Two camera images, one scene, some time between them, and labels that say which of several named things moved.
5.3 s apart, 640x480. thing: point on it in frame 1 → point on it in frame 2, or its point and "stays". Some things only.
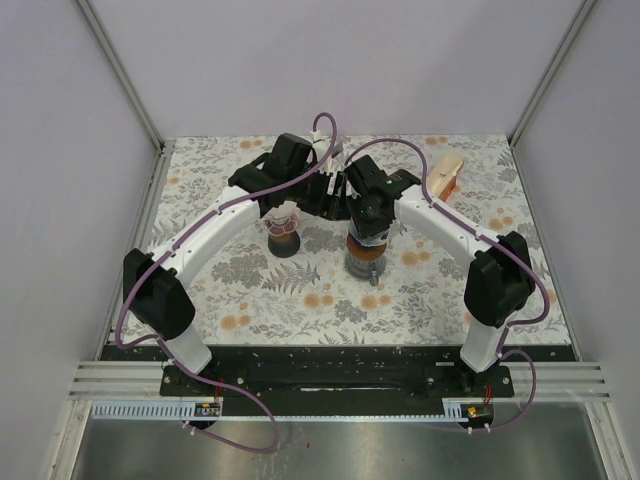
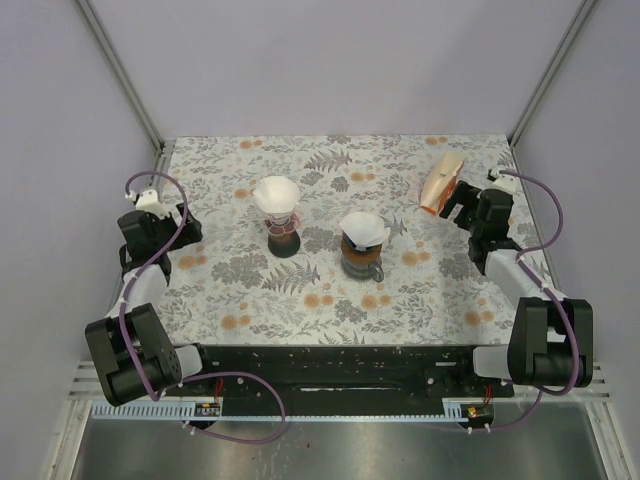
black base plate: x=336 y=375 stays
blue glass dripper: x=354 y=232 → x=347 y=240
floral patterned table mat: x=245 y=296 stays
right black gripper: x=363 y=228 → x=458 y=197
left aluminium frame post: x=110 y=54 stays
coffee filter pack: x=443 y=173 stays
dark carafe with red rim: x=284 y=245 stays
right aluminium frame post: x=551 y=70 stays
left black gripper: x=333 y=207 → x=190 y=232
